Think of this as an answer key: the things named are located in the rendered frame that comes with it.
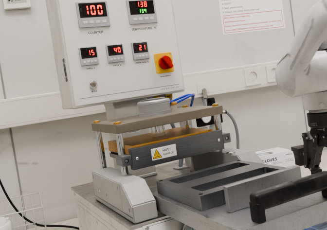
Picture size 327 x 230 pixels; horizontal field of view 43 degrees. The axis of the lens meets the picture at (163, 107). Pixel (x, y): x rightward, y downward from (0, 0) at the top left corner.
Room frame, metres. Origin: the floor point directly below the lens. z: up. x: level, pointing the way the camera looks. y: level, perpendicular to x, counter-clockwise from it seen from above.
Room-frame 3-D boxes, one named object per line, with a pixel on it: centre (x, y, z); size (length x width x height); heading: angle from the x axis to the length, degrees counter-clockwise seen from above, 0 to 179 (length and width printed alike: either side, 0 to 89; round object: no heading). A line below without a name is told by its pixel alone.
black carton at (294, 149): (1.60, -0.52, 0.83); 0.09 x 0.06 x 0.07; 99
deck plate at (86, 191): (1.03, 0.04, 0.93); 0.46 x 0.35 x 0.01; 26
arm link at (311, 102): (1.08, -0.41, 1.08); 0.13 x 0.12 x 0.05; 117
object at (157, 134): (1.00, 0.01, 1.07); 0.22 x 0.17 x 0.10; 116
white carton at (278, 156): (1.55, -0.33, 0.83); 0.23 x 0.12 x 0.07; 105
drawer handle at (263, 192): (0.60, -0.17, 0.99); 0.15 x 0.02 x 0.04; 116
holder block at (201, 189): (0.76, -0.09, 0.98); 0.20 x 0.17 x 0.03; 116
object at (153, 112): (1.03, 0.02, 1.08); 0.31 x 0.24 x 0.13; 116
